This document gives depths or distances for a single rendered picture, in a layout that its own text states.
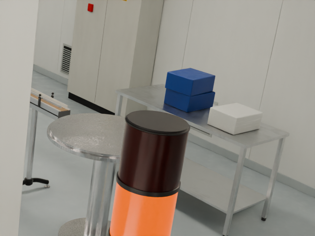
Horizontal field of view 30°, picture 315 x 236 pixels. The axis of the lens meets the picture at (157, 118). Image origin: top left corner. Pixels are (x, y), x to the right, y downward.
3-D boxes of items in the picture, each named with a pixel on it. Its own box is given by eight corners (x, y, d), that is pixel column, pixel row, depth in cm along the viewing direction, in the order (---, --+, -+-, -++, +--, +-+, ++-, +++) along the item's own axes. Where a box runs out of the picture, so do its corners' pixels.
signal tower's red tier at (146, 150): (149, 199, 43) (158, 140, 41) (104, 173, 46) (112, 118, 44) (191, 185, 46) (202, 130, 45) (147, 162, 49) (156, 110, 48)
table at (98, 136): (87, 284, 421) (103, 165, 392) (13, 227, 479) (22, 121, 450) (174, 247, 489) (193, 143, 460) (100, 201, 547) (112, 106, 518)
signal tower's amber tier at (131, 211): (139, 258, 44) (148, 201, 43) (97, 230, 47) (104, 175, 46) (181, 240, 48) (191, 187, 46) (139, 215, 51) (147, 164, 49)
